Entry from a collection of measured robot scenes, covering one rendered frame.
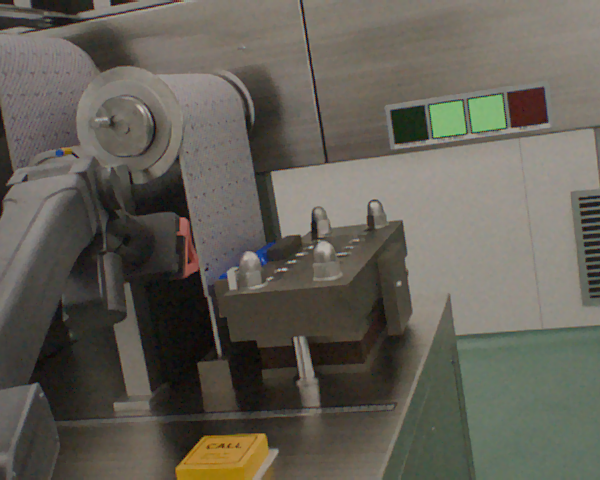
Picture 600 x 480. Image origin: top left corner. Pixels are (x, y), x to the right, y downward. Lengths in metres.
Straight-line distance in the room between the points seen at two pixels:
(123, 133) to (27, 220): 0.41
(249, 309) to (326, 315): 0.10
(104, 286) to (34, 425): 0.35
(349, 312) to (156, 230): 0.24
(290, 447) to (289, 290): 0.20
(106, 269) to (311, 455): 0.27
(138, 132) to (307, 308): 0.30
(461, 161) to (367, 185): 0.45
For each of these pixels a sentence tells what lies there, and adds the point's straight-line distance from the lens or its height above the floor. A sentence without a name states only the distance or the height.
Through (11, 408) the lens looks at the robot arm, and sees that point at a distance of 0.40.
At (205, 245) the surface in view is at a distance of 1.02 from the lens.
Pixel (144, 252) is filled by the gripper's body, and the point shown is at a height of 1.12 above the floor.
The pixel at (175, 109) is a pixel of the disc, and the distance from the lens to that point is 0.99.
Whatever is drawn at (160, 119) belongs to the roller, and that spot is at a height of 1.25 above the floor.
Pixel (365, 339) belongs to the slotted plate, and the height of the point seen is 0.93.
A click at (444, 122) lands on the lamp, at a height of 1.18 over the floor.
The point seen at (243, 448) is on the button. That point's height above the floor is 0.92.
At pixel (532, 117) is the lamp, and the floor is 1.17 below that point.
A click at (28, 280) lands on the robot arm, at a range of 0.53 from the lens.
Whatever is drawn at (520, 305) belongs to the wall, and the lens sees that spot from 3.71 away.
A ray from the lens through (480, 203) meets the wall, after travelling 3.61.
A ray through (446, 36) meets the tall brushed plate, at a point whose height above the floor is 1.31.
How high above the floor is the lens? 1.24
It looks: 8 degrees down
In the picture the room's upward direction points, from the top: 9 degrees counter-clockwise
